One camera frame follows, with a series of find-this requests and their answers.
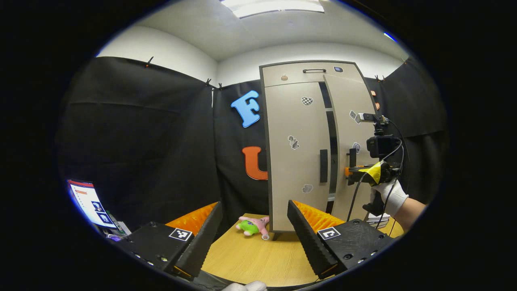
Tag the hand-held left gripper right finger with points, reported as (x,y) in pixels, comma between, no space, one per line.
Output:
(309,242)

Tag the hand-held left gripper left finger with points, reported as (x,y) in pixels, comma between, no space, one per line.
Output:
(202,242)

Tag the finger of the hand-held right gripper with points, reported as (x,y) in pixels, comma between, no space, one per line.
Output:
(357,173)

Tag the grey double-door shoe cabinet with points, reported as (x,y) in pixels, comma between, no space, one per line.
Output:
(332,133)

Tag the grey cabinet door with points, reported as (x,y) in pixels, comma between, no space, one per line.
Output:
(343,105)
(295,182)

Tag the grey cabinet drawer front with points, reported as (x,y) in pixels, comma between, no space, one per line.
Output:
(291,76)

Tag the pink and green plush toy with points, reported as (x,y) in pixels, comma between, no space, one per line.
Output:
(252,226)

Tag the thin white book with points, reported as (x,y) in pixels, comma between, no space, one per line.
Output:
(376,224)

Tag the narrow ceiling light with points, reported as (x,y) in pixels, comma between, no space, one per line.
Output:
(390,36)

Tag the black backdrop cloth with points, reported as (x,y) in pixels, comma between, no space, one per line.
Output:
(141,141)

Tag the computer monitor screen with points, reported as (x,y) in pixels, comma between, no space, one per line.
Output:
(91,202)

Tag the large ceiling light panel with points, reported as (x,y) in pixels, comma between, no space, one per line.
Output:
(274,7)

